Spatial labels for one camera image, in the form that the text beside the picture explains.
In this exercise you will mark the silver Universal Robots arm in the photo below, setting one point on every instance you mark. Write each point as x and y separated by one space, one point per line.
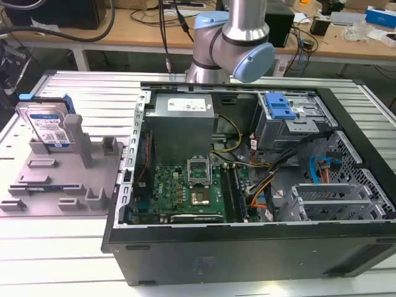
222 46

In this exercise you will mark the grey metal disk bay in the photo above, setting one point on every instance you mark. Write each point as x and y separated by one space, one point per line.
290 123

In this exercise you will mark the hard disk in blue carrier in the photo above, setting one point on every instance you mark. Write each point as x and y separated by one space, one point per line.
46 122

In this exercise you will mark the grey power supply unit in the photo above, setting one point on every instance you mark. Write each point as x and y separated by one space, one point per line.
181 127

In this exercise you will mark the green motherboard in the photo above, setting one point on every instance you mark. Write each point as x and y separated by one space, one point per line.
185 193

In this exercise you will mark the black RAM slot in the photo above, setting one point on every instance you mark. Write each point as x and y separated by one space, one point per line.
228 191

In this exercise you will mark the graphics card with black shroud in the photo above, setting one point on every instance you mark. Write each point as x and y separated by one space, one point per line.
198 218

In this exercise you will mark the blue drive bay latch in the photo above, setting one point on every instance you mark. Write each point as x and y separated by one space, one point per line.
280 106

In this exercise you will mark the black open PC case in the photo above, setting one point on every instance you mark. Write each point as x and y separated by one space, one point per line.
247 247

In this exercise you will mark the wooden desk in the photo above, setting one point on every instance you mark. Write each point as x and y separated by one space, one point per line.
198 37

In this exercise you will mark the grey parts rack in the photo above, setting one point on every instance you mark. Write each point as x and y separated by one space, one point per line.
62 173

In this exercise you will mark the black box on desk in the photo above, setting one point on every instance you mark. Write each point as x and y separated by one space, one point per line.
280 24

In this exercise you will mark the RAM stick on rack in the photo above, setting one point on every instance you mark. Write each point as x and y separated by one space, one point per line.
43 187

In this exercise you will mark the small black cube device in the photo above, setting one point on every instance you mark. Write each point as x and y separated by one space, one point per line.
320 25

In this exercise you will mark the blue white cardboard box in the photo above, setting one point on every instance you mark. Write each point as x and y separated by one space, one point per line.
381 16

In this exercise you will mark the silver expansion slot bracket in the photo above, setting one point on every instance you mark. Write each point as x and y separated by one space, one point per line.
328 191

